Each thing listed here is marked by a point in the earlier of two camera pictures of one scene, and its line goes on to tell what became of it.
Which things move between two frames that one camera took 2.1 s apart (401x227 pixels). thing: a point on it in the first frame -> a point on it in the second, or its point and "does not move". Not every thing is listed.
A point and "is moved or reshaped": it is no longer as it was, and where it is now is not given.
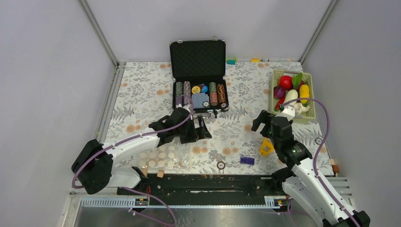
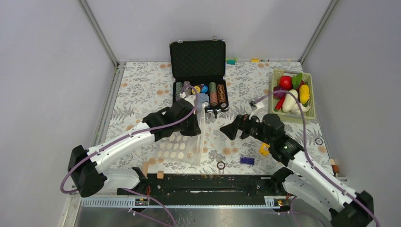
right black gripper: (264, 117) -> (241, 123)
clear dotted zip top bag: (172, 158) is moved or reshaped
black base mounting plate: (203, 185) does not move
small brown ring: (221, 165) does not move
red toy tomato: (285, 82) does not move
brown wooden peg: (335, 167) does not move
